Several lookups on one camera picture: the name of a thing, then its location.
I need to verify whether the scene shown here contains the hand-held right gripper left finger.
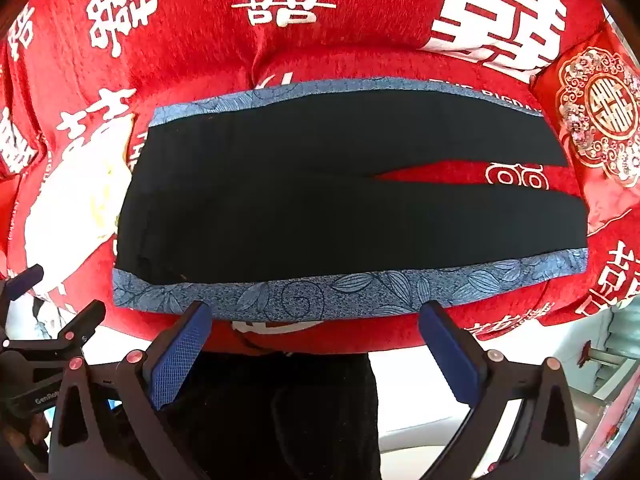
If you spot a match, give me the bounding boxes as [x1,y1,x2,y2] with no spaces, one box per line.
[47,301,213,480]

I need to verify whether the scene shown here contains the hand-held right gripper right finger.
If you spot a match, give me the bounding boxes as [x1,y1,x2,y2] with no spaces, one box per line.
[419,301,582,480]

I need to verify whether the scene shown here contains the person's dark clothing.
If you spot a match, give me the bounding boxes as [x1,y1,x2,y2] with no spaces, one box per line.
[160,350,383,480]

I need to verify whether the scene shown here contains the red cushion with gold print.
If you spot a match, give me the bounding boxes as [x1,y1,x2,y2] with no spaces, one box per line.
[529,30,640,241]

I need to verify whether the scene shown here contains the black pants with blue trim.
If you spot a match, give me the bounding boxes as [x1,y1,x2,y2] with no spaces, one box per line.
[112,77,589,322]

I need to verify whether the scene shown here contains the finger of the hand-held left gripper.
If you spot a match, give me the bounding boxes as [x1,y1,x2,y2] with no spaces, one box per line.
[0,265,46,333]
[56,300,107,358]

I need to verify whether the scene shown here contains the red printed blanket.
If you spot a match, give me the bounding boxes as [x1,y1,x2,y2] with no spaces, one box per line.
[0,0,640,356]

